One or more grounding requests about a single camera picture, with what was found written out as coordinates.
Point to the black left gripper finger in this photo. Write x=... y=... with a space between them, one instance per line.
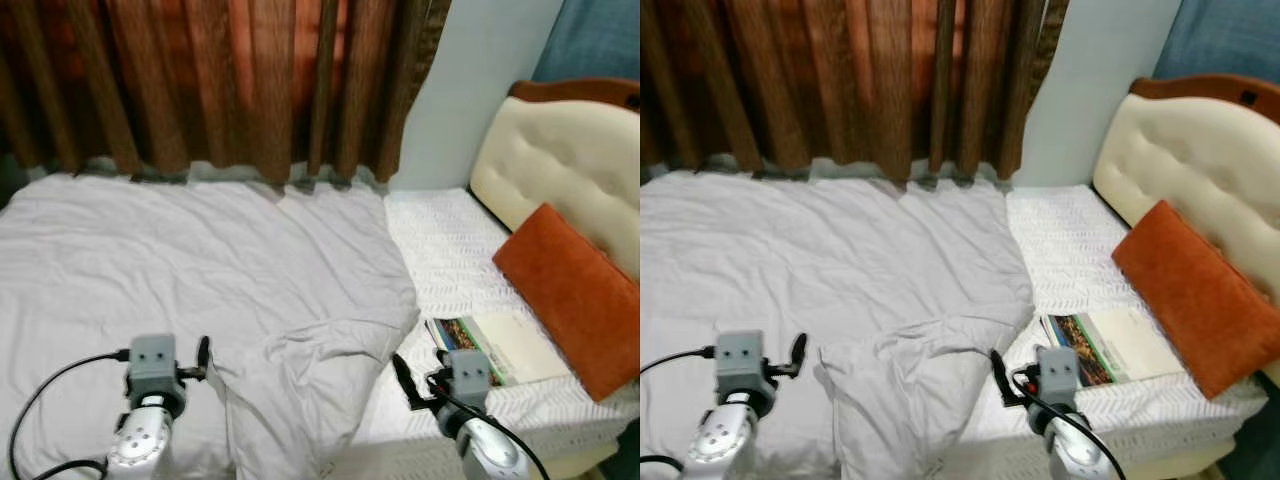
x=799 y=355
x=204 y=357

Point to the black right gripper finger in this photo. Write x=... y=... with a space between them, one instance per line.
x=405 y=380
x=1002 y=378

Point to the white booklet with city photo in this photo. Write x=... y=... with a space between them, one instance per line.
x=1135 y=342
x=520 y=345

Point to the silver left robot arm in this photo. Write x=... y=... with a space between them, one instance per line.
x=730 y=435
x=145 y=435

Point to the grey duvet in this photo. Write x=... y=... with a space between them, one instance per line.
x=200 y=260
x=830 y=260

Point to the white patterned bed sheet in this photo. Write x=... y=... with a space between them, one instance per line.
x=1060 y=250
x=440 y=250

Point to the orange pillow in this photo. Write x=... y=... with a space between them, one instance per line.
x=1195 y=290
x=575 y=290

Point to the cream bed base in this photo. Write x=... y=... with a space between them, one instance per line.
x=595 y=458
x=1195 y=465

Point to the brown curtain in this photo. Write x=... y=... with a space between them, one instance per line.
x=200 y=80
x=830 y=80

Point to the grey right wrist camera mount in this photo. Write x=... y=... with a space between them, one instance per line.
x=468 y=375
x=1058 y=372

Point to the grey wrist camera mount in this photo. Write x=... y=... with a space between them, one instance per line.
x=153 y=365
x=744 y=365
x=1058 y=372
x=468 y=375

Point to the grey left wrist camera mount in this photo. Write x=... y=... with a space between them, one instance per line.
x=744 y=365
x=153 y=365

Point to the brown wooden headboard frame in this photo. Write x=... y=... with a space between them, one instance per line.
x=575 y=90
x=1200 y=85

